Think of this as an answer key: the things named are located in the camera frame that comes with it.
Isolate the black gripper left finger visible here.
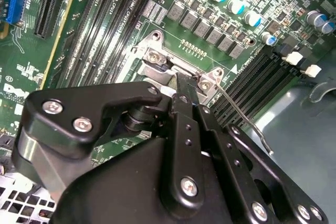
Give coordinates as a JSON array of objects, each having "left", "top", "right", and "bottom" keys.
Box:
[{"left": 10, "top": 72, "right": 207, "bottom": 211}]

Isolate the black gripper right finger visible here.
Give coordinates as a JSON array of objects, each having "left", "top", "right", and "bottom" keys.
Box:
[{"left": 186, "top": 81, "right": 329, "bottom": 224}]

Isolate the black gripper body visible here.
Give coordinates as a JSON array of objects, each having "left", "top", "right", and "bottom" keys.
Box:
[{"left": 49, "top": 136, "right": 247, "bottom": 224}]

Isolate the metal locking lever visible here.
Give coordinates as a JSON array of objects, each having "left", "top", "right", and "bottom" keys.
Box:
[{"left": 215, "top": 82, "right": 275, "bottom": 156}]

